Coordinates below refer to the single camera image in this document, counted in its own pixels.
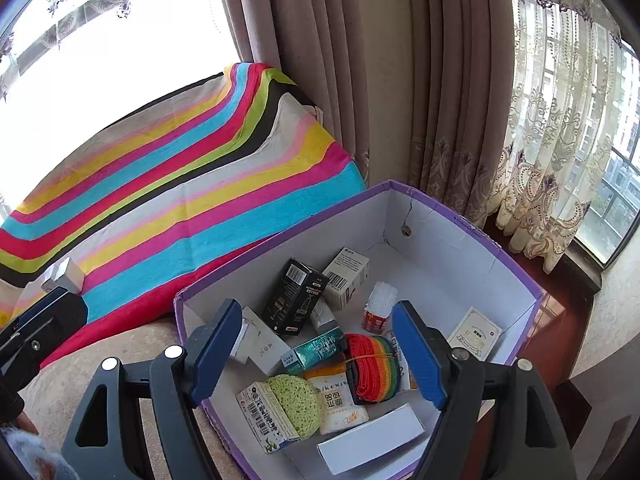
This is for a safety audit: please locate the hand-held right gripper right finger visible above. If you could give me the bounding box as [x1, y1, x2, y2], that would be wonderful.
[391, 300, 578, 480]

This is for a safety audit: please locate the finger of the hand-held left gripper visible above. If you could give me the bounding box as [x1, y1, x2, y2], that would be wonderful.
[12, 287, 90, 348]

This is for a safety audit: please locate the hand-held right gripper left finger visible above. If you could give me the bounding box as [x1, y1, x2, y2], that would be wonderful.
[60, 298, 244, 480]

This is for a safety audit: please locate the rainbow woven strap roll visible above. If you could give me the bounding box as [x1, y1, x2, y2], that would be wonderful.
[342, 334, 401, 406]

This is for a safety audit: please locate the red printed box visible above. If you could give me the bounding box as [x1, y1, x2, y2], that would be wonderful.
[362, 281, 399, 333]

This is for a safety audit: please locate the white cardboard box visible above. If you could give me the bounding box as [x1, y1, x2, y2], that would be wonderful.
[446, 306, 502, 361]

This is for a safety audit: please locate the white green printed box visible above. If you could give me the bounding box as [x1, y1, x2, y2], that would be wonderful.
[235, 381, 301, 455]

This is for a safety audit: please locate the purple storage box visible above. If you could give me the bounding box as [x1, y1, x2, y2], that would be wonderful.
[172, 180, 546, 480]

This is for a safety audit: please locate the orange tissue packet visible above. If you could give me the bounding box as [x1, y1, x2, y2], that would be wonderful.
[302, 365, 371, 436]

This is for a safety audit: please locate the black box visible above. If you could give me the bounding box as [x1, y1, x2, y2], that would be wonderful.
[260, 258, 328, 337]

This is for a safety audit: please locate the person's left forearm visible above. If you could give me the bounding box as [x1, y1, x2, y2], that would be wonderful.
[0, 410, 76, 480]

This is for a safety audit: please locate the small grey white box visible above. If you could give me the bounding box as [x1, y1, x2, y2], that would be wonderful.
[41, 257, 86, 295]

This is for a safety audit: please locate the flat white box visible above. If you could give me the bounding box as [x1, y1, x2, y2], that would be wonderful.
[230, 306, 293, 376]

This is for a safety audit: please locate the beige sofa seat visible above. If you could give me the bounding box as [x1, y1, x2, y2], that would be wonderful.
[15, 317, 241, 480]

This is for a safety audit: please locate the green sponge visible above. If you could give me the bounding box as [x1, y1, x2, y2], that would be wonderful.
[265, 374, 323, 438]

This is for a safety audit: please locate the long white box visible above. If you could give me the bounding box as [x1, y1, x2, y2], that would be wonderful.
[316, 404, 426, 476]

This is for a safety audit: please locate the teal packet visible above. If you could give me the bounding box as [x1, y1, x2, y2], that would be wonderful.
[280, 327, 346, 376]

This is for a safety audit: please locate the white barcode box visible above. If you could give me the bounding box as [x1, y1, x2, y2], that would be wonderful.
[322, 246, 371, 311]

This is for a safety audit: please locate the rainbow striped blanket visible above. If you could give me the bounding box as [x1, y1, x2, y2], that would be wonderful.
[0, 61, 368, 371]

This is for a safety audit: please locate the beige embroidered lace curtain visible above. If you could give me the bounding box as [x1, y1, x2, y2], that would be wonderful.
[487, 0, 640, 273]

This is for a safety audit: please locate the grey-pink curtain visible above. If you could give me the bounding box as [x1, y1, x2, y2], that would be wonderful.
[232, 0, 373, 186]
[407, 0, 516, 231]

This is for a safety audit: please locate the window frame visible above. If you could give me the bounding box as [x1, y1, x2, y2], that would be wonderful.
[570, 35, 640, 266]

